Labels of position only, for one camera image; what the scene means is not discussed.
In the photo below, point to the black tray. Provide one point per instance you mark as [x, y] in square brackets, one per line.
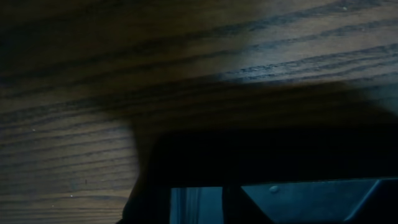
[280, 155]

